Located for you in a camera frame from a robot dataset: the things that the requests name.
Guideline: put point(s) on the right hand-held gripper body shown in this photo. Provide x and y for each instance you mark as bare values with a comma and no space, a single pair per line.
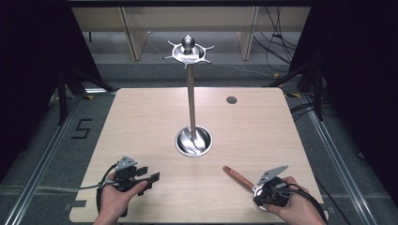
272,190

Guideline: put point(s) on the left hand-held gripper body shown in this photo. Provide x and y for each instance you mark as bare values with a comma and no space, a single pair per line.
124,178

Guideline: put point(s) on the person's left hand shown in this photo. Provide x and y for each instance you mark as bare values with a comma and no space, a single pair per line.
116,200

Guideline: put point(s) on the person's right hand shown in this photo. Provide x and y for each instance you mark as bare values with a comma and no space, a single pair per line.
297,206

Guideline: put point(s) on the steel utensil stand with hooks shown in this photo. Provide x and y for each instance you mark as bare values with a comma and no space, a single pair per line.
191,103

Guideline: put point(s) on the black tripod stand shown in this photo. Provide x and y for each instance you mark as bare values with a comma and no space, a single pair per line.
67,84
309,84

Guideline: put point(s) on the light wooden cabinet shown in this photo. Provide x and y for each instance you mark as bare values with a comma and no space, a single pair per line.
187,22

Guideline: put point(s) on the aluminium floor rail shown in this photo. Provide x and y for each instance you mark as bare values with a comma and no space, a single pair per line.
37,172
338,162

